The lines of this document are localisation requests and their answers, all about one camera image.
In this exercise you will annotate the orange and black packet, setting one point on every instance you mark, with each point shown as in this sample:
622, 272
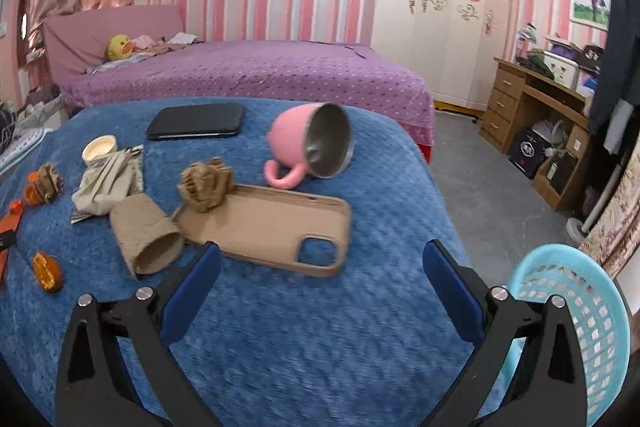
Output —
9, 222

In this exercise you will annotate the beige printed snack wrapper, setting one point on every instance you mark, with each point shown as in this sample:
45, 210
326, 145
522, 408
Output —
102, 192

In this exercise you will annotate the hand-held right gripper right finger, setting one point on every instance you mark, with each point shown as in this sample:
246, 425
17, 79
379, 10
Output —
457, 292

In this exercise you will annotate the purple bed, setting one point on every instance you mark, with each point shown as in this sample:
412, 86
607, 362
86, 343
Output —
275, 72

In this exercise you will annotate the black phone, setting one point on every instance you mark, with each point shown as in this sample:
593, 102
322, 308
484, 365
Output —
195, 121

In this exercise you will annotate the black bag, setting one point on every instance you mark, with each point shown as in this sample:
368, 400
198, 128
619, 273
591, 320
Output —
527, 152

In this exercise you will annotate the beige phone case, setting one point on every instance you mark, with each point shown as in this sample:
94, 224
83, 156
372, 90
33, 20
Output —
260, 227

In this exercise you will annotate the small wall poster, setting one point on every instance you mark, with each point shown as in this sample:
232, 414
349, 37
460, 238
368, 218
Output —
592, 4

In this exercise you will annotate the cream round lid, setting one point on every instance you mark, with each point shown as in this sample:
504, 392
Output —
100, 149

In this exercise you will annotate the dark hanging clothes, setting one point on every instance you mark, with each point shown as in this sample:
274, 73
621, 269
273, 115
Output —
617, 57

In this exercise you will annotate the pink mug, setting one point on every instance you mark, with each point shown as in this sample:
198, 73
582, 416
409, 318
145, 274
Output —
292, 139

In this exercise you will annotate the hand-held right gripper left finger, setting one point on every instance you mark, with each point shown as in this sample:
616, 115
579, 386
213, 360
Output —
192, 287

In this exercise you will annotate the yellow duck plush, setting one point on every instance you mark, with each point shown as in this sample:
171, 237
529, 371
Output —
119, 48

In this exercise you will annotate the pile of clothes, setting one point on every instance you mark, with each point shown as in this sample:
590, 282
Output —
165, 43

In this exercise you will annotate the light blue plastic basket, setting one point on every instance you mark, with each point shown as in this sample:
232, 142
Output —
595, 332

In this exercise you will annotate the wooden desk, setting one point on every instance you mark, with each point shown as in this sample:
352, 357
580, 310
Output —
505, 102

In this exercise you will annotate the white wardrobe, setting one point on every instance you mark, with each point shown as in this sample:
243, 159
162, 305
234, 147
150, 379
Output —
440, 42

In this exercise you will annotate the pink covered headboard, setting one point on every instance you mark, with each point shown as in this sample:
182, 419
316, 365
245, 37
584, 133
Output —
90, 37

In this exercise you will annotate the floral printed cloth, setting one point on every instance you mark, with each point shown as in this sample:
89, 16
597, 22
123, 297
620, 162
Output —
617, 227

